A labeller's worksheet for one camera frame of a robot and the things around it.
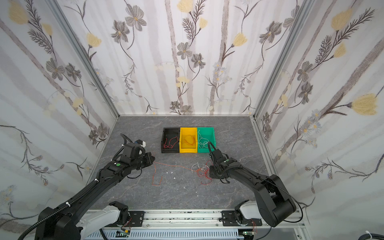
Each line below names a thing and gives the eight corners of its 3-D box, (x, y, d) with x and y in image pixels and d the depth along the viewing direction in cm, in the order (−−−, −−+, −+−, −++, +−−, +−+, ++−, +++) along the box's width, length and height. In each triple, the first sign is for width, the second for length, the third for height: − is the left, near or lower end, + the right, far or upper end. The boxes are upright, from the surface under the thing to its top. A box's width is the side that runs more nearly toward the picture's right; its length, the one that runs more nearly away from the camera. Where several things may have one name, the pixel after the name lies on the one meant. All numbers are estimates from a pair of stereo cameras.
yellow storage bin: (179, 154, 101) (178, 148, 95) (180, 133, 112) (180, 126, 106) (197, 154, 101) (197, 148, 95) (196, 133, 112) (197, 126, 106)
